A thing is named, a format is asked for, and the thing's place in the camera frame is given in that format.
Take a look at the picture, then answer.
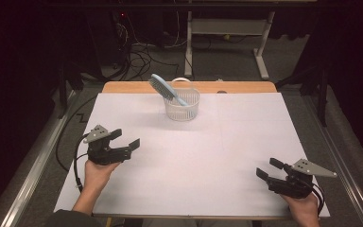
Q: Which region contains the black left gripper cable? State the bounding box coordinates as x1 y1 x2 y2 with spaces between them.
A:
73 133 91 193

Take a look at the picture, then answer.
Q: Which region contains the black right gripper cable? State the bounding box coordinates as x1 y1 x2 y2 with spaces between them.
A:
310 183 326 217

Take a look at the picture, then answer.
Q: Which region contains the black floor cable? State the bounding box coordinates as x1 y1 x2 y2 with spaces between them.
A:
55 95 98 173

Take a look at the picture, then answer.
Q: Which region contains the white slotted plastic basket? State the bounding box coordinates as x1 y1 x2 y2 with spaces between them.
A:
163 77 201 122

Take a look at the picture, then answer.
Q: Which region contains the bundle of floor cables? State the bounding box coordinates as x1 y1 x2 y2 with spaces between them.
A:
112 12 181 79

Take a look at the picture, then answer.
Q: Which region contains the person's left hand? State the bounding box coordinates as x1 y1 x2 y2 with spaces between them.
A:
83 159 121 194

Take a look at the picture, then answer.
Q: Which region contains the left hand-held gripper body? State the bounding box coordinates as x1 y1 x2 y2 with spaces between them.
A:
82 124 132 166

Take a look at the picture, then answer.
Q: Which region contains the person's right hand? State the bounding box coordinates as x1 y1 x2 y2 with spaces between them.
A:
280 192 320 223

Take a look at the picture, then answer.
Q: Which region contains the light blue hairbrush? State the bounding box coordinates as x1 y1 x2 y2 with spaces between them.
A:
147 73 190 108

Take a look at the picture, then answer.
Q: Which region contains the black metal stand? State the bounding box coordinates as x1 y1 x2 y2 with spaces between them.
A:
58 61 84 119
275 62 330 127

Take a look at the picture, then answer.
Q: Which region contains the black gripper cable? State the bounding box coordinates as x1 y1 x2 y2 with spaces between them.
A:
310 183 326 217
73 133 91 193

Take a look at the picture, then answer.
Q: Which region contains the white table cover sheet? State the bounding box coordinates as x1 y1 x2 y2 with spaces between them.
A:
53 92 331 218

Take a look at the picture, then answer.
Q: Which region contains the white metal stand frame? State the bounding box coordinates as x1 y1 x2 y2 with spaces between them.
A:
183 10 270 80

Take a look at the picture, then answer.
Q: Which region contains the dark computer case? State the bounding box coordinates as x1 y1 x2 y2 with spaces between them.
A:
86 9 131 69

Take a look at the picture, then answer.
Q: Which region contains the aluminium floor rail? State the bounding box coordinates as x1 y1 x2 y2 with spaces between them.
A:
0 91 77 227
302 94 363 227

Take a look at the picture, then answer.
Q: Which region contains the wooden table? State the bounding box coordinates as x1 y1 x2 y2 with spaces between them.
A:
54 80 331 221

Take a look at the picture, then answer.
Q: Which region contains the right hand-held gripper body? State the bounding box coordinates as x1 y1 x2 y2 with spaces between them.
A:
266 158 338 200

